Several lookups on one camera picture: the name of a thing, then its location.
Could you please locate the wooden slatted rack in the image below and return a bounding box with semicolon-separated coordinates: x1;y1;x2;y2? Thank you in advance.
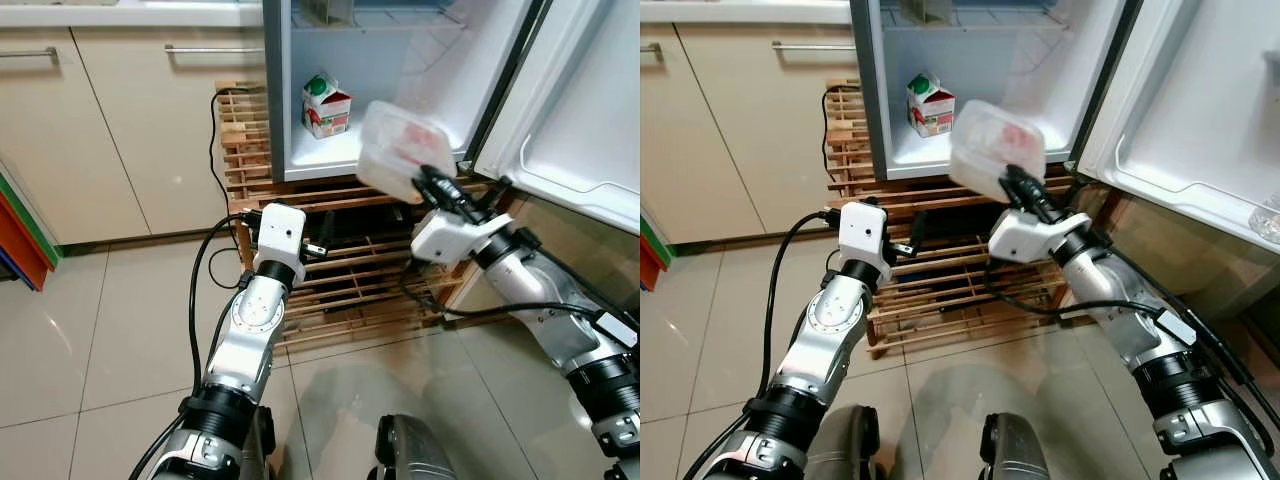
215;80;521;346
822;80;1111;356

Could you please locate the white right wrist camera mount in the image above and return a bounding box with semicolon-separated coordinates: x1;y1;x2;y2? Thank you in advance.
988;208;1086;266
410;208;506;269

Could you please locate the grey left robot leg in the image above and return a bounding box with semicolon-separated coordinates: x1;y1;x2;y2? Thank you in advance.
805;405;883;480

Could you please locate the mini fridge door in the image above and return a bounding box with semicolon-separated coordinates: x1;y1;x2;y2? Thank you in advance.
472;0;641;236
1075;0;1280;229

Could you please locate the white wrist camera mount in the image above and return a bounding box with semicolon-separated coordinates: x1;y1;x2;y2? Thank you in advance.
410;208;506;269
988;208;1086;266
255;203;308;269
840;202;891;269

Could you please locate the white counter unit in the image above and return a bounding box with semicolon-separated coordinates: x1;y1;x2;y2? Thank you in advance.
1100;190;1280;321
440;195;641;331

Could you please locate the fridge wire shelf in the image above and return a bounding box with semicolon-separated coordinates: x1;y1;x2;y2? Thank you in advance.
880;0;1071;29
290;0;471;31

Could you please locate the grey robot leg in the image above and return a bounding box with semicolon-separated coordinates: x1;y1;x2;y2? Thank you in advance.
375;413;458;480
805;405;883;480
980;412;1053;480

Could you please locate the black power cord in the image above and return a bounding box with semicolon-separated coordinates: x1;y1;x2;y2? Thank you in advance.
208;85;263;236
820;85;861;216

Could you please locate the black power adapter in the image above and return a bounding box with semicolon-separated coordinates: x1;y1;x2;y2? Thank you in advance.
925;206;1001;246
320;205;416;246

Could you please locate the green cutting board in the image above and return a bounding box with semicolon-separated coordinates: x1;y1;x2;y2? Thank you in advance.
0;160;63;266
640;213;671;263

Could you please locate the small milk carton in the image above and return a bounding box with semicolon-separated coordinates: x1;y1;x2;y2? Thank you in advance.
303;72;353;140
906;72;956;139

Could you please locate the grey right robot leg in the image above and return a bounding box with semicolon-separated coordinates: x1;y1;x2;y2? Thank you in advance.
980;412;1053;480
375;413;458;480

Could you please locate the clear plastic food container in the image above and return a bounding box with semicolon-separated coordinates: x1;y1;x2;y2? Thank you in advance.
355;100;458;204
948;100;1048;201

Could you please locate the cream kitchen cabinet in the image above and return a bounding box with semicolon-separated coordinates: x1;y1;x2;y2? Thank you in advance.
640;0;861;246
0;0;269;246

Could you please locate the orange cutting board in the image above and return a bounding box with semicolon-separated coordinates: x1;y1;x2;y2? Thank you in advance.
640;235;665;291
0;195;53;289

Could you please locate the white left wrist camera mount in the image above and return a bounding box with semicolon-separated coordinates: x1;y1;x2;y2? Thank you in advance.
840;202;891;269
255;203;308;269

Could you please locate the grey mini fridge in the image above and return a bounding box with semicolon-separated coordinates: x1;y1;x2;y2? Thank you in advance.
850;0;1141;184
262;0;546;184

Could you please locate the clear plastic bottle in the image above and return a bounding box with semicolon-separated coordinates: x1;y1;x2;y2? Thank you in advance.
1248;195;1280;246

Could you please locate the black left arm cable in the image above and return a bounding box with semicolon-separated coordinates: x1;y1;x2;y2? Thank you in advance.
128;206;263;480
700;206;846;480

